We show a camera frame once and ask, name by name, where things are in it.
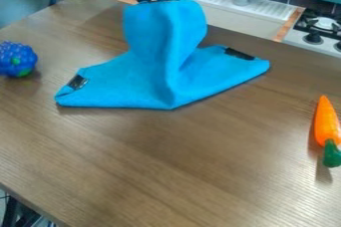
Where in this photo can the blue cloth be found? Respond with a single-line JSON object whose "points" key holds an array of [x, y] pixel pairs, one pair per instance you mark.
{"points": [[160, 68]]}

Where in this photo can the toy sink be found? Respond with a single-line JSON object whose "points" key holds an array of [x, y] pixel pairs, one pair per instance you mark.
{"points": [[248, 18]]}

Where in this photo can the blue knobbly toy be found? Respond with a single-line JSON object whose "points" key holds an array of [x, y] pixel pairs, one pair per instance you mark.
{"points": [[17, 60]]}

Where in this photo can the toy stove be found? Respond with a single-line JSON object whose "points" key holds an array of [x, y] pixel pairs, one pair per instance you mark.
{"points": [[317, 35]]}

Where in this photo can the orange toy carrot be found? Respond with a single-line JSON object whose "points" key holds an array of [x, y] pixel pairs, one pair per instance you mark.
{"points": [[326, 124]]}

